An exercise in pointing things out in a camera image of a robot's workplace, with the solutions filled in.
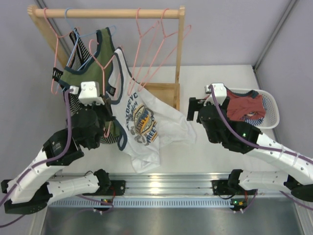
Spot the pink wire hanger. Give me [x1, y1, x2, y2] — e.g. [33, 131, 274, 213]
[89, 39, 117, 138]

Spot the white graphic tank top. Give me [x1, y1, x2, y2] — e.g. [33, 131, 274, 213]
[107, 47, 196, 173]

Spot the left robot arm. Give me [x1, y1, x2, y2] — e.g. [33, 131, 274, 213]
[0, 102, 113, 215]

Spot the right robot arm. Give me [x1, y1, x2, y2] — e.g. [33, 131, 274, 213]
[187, 97, 313, 202]

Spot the green tank top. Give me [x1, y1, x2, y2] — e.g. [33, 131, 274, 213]
[59, 27, 127, 142]

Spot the red tank top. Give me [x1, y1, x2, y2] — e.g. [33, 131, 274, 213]
[226, 89, 262, 121]

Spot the black white striped tank top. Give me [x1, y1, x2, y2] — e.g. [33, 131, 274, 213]
[52, 27, 118, 145]

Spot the pink hanger middle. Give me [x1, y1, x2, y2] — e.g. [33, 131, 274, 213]
[127, 7, 160, 96]

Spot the pink hanger far left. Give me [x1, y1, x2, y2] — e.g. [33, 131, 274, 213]
[43, 7, 73, 95]

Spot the wooden clothes rack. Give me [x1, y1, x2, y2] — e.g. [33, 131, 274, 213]
[27, 5, 186, 111]

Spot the blue striped garment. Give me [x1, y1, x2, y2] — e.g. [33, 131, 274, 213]
[241, 96, 267, 126]

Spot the white plastic laundry basket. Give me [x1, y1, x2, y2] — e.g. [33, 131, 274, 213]
[230, 88, 280, 129]

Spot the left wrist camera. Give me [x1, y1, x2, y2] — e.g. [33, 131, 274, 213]
[69, 81, 105, 106]

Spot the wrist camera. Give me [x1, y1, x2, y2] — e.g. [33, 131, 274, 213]
[203, 83, 227, 106]
[69, 81, 105, 106]

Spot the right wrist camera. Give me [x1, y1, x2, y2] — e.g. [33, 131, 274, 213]
[203, 83, 227, 106]

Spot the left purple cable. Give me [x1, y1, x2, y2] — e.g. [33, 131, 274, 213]
[0, 88, 74, 227]

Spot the blue wire hanger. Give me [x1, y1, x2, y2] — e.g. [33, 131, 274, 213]
[56, 7, 117, 93]

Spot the aluminium mounting rail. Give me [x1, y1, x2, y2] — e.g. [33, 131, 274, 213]
[48, 173, 298, 208]

